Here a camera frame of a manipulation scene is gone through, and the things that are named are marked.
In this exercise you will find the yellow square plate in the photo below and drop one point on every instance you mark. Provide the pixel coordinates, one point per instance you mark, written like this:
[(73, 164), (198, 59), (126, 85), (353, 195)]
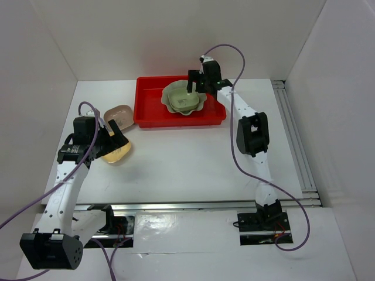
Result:
[(117, 154)]

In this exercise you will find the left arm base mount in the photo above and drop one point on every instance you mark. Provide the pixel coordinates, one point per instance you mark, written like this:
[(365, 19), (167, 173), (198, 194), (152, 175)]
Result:
[(117, 228)]

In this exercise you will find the red plastic bin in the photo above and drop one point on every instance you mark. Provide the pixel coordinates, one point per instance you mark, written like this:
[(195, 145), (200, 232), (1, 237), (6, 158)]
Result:
[(149, 112)]

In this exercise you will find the large green scalloped bowl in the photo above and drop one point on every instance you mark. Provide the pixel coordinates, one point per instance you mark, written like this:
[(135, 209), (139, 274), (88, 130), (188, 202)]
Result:
[(181, 84)]

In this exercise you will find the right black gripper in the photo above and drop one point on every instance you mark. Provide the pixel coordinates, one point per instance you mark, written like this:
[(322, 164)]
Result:
[(193, 76)]

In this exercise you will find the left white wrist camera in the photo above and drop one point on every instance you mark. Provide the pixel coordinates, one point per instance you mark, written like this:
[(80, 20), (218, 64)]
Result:
[(90, 113)]

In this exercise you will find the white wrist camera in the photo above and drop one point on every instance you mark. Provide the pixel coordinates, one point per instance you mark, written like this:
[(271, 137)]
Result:
[(90, 113), (204, 59)]

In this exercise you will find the aluminium rail right side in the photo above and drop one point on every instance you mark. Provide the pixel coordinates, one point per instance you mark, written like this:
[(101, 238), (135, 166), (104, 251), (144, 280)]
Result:
[(310, 193)]

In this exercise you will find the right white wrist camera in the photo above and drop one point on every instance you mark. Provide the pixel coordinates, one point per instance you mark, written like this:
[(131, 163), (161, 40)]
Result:
[(204, 59)]

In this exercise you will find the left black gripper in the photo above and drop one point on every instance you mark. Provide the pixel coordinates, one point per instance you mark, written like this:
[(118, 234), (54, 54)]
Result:
[(115, 141)]

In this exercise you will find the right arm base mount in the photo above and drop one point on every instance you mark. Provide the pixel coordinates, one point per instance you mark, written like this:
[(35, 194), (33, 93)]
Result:
[(253, 232)]

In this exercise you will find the aluminium rail front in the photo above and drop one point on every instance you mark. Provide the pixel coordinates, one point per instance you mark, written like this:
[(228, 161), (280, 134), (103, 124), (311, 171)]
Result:
[(213, 205)]

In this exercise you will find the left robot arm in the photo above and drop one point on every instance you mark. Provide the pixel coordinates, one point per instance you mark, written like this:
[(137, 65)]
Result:
[(55, 243)]

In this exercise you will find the aluminium rail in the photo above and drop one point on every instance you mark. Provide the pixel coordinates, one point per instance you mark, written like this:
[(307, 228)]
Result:
[(310, 193), (213, 205)]

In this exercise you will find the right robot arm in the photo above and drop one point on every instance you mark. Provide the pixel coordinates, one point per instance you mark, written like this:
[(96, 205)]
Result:
[(251, 136)]

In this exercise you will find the brown square plate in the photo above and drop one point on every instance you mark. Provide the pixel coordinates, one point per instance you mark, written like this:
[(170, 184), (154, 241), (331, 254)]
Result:
[(122, 115)]

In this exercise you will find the green square plate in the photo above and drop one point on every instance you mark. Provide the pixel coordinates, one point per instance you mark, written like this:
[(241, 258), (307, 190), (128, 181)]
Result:
[(181, 100)]

